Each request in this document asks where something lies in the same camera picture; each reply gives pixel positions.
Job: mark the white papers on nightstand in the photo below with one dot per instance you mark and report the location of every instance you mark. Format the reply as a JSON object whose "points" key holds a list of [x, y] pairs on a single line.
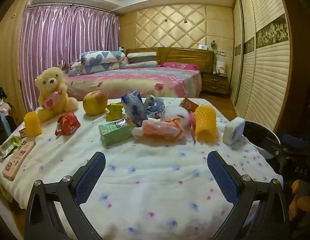
{"points": [[220, 67]]}

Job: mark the orange plastic bag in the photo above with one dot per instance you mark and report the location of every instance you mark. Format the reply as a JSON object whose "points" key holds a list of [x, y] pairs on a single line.
{"points": [[157, 128]]}

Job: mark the cream teddy bear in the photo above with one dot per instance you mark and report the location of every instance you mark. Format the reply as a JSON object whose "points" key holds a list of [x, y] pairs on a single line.
{"points": [[51, 80]]}

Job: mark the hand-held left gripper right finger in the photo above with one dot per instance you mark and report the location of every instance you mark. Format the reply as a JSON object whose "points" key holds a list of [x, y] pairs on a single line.
{"points": [[221, 177]]}

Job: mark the orange snack packet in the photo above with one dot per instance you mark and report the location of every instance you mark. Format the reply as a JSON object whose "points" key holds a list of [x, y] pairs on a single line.
{"points": [[188, 104]]}

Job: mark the green foil packet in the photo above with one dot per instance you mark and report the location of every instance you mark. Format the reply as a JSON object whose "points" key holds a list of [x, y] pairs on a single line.
{"points": [[8, 146]]}

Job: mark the curtain rod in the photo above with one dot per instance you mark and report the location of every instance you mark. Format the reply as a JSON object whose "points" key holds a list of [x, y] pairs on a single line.
{"points": [[69, 5]]}

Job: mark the blue clear plastic bag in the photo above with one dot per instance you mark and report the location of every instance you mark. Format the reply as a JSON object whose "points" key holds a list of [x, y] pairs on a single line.
{"points": [[133, 107]]}

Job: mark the yellow red apple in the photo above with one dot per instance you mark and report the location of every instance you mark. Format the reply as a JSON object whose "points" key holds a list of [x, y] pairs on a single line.
{"points": [[94, 102]]}

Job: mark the long pink box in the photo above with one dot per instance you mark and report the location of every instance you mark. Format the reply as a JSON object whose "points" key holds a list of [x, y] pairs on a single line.
{"points": [[17, 160]]}

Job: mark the wooden cabinet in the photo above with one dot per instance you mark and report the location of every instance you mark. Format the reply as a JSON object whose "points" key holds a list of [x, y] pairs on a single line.
{"points": [[7, 55]]}

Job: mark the slatted sliding wardrobe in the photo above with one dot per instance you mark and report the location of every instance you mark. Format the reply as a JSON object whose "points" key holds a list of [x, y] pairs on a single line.
{"points": [[267, 80]]}

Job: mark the red snack packet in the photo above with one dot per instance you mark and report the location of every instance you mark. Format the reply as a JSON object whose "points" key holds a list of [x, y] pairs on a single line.
{"points": [[67, 125]]}

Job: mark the yellow mesh roller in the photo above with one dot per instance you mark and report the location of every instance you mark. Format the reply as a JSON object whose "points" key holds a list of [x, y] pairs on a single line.
{"points": [[206, 125]]}

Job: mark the small cardboard box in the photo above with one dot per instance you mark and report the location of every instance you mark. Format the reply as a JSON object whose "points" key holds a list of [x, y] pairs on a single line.
{"points": [[22, 133]]}

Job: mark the pink white cloth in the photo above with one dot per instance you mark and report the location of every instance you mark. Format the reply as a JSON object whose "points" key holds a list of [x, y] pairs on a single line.
{"points": [[2, 106]]}

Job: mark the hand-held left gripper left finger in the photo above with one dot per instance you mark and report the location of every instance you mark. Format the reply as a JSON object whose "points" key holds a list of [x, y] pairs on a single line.
{"points": [[91, 177]]}

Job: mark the white plastic bag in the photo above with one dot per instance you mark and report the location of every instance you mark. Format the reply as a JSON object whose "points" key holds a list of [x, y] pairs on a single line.
{"points": [[177, 113]]}

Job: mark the pink pillow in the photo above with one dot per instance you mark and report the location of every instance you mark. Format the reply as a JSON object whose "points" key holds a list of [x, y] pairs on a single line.
{"points": [[180, 65]]}

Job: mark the wall switch panel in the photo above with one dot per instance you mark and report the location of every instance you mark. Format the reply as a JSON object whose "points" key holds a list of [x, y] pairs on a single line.
{"points": [[220, 52]]}

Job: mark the striped folded bedding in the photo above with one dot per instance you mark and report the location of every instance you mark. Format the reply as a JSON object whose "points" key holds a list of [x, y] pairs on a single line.
{"points": [[141, 58]]}

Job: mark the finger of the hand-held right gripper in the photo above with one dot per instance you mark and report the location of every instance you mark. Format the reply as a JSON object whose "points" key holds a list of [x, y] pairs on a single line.
{"points": [[293, 138], [273, 147]]}

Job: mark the white sponge block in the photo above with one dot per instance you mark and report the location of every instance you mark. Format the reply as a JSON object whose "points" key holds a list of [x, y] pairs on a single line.
{"points": [[233, 130]]}

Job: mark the heart print folded quilt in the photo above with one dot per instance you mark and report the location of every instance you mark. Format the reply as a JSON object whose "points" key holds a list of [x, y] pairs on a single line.
{"points": [[102, 60]]}

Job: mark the person's right hand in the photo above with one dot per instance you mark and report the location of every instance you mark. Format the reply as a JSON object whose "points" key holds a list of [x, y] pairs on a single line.
{"points": [[297, 207]]}

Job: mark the light purple plush toy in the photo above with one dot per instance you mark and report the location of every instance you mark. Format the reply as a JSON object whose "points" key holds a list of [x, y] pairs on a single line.
{"points": [[73, 68]]}

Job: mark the blue wrapper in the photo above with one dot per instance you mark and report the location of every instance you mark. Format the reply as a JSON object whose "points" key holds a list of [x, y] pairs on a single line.
{"points": [[156, 108]]}

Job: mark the purple satin curtain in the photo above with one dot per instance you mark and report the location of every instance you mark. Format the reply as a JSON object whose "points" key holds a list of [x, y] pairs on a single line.
{"points": [[69, 35]]}

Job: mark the wooden headboard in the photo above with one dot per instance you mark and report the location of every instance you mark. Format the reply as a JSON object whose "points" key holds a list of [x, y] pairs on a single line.
{"points": [[190, 56]]}

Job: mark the black white trash bin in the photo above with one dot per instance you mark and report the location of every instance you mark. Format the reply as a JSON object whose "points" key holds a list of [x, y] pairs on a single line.
{"points": [[255, 135]]}

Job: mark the bed with floral sheet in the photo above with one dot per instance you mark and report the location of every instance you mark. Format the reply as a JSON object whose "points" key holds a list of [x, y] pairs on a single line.
{"points": [[135, 80]]}

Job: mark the pink plastic piece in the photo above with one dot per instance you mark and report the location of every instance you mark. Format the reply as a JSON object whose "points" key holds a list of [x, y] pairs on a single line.
{"points": [[192, 120]]}

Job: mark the small dark figurine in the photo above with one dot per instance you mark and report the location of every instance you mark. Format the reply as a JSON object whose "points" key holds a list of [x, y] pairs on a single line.
{"points": [[213, 43]]}

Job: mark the wooden nightstand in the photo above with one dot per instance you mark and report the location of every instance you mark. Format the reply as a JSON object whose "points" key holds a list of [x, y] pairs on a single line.
{"points": [[215, 83]]}

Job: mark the green drink carton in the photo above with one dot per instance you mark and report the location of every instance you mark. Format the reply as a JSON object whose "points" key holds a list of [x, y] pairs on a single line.
{"points": [[112, 133]]}

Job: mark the white floral blanket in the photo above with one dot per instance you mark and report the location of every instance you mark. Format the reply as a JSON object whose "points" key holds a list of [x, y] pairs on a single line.
{"points": [[155, 180]]}

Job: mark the yellow snack packet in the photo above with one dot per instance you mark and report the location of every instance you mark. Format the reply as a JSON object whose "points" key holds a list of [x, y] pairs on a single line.
{"points": [[114, 111]]}

